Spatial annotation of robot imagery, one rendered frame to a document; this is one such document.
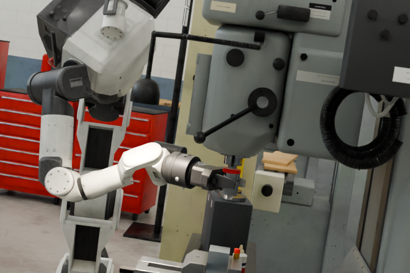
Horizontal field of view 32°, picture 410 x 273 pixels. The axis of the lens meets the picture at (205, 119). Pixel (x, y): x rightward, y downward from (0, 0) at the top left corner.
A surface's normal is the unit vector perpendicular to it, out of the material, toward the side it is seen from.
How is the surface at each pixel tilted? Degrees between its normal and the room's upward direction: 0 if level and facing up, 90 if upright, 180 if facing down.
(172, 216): 90
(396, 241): 89
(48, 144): 77
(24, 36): 90
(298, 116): 90
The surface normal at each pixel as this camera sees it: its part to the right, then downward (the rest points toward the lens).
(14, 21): -0.07, 0.07
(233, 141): -0.13, 0.52
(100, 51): 0.14, -0.44
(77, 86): 0.79, -0.09
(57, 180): -0.11, -0.17
